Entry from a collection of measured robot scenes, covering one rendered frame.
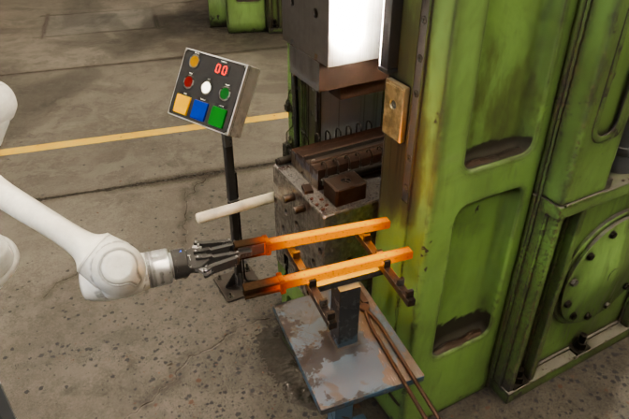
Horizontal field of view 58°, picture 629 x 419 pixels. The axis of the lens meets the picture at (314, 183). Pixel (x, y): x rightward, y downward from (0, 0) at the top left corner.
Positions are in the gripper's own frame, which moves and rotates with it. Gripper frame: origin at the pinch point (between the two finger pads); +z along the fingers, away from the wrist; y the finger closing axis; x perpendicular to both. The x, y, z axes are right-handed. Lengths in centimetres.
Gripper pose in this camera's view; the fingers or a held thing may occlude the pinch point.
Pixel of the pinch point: (250, 248)
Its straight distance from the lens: 148.3
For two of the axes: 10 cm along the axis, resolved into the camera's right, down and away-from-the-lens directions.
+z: 9.3, -1.7, 3.3
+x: 0.3, -8.5, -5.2
